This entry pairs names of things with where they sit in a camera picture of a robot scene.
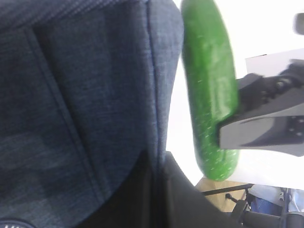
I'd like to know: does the dark blue lunch bag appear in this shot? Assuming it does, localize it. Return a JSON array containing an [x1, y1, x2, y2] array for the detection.
[[0, 0, 185, 228]]

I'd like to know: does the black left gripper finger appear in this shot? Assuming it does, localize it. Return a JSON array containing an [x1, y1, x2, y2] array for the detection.
[[163, 152, 242, 228]]

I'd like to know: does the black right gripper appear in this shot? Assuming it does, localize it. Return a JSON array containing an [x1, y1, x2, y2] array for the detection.
[[218, 59, 304, 157]]

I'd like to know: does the green cucumber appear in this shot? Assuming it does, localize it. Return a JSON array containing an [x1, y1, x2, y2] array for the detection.
[[181, 0, 239, 181]]

